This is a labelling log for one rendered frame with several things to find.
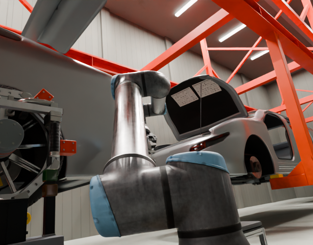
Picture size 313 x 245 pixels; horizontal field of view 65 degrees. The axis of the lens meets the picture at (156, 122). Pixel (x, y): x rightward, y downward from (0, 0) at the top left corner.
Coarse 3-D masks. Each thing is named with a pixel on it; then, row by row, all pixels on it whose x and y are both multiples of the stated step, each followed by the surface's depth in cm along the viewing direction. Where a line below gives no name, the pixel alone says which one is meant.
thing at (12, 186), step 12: (24, 120) 140; (36, 120) 134; (36, 132) 141; (24, 144) 128; (36, 144) 131; (12, 156) 122; (36, 156) 146; (36, 168) 128; (12, 180) 119; (12, 192) 119
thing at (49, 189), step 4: (48, 184) 81; (52, 184) 82; (56, 184) 83; (44, 188) 81; (48, 188) 81; (52, 188) 82; (56, 188) 82; (44, 192) 81; (48, 192) 80; (52, 192) 81; (56, 192) 82; (44, 196) 81
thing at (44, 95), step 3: (42, 90) 132; (45, 90) 133; (39, 93) 130; (42, 93) 131; (45, 93) 132; (48, 93) 133; (36, 96) 128; (39, 96) 130; (42, 96) 131; (45, 96) 132; (48, 96) 133; (51, 96) 134; (42, 99) 130; (45, 99) 131; (48, 99) 132; (51, 99) 134
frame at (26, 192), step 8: (0, 88) 118; (16, 96) 122; (24, 96) 124; (32, 96) 127; (32, 112) 129; (40, 120) 130; (48, 128) 132; (48, 144) 131; (48, 152) 129; (48, 160) 127; (56, 160) 125; (48, 168) 121; (56, 168) 124; (40, 176) 118; (32, 184) 115; (40, 184) 117; (24, 192) 111; (32, 192) 113
